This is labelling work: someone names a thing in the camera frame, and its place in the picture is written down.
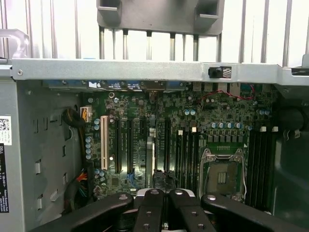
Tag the grey power supply unit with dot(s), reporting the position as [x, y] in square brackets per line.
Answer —
[48, 145]

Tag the black open PC case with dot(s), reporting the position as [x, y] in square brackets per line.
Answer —
[120, 70]

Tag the grey parts rack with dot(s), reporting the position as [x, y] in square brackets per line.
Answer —
[157, 17]

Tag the white power connector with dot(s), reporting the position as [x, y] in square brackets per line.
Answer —
[85, 114]

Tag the CPU socket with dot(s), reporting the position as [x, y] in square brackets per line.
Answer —
[223, 176]

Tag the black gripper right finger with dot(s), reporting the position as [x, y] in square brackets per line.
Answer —
[190, 215]

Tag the white expansion slot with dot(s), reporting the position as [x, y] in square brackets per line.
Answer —
[104, 145]

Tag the green motherboard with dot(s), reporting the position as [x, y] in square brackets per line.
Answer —
[217, 106]

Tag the black RAM slot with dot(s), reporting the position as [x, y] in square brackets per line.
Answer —
[191, 159]
[252, 166]
[185, 159]
[259, 166]
[198, 162]
[178, 154]
[272, 166]
[265, 166]

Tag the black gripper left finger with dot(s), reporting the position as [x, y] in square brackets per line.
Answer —
[152, 212]

